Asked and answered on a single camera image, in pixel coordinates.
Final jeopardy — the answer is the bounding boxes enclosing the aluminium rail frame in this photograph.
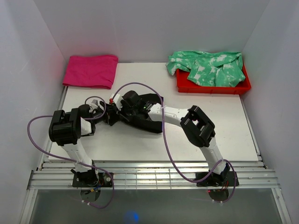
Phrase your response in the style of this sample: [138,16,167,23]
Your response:
[20,94,292,224]

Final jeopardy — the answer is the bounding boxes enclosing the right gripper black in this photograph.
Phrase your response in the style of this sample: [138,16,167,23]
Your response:
[115,101,137,122]

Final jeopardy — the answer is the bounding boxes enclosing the green white tie-dye trousers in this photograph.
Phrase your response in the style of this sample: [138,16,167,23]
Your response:
[166,51,245,87]

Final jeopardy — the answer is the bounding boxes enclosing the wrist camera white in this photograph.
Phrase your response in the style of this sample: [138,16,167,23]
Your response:
[90,99,99,110]
[109,93,123,111]

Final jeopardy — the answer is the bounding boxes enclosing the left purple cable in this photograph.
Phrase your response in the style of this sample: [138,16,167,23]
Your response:
[27,96,115,209]

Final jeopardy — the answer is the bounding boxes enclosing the red plastic tray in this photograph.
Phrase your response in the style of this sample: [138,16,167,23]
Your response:
[176,65,251,95]

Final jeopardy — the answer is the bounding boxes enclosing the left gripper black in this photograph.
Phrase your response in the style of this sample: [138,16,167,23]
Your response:
[90,101,120,126]

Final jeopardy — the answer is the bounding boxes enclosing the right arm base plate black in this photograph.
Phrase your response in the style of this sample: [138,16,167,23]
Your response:
[197,171,239,187]

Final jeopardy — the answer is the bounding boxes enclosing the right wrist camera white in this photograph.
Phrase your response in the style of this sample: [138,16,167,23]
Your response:
[109,93,123,111]

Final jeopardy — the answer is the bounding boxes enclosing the pink folded trousers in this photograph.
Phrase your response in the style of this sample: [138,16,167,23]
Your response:
[63,55,119,89]

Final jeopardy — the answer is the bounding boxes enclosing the purple cable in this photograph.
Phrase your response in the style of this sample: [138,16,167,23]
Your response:
[114,82,235,203]
[27,96,115,209]

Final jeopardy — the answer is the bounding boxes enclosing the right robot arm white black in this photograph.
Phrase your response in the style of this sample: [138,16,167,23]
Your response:
[105,91,234,187]

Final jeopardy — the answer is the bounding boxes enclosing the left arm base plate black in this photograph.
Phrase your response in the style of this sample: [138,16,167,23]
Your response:
[72,173,112,188]

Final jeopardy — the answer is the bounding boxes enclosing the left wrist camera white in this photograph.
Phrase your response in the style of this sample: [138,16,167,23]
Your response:
[90,99,99,110]

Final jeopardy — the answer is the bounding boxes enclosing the black trousers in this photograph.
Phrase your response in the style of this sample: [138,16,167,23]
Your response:
[116,92,164,135]

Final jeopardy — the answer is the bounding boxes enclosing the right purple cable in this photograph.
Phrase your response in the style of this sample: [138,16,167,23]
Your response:
[114,82,235,203]

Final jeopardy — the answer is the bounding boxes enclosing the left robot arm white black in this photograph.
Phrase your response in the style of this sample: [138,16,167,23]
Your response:
[49,100,112,187]

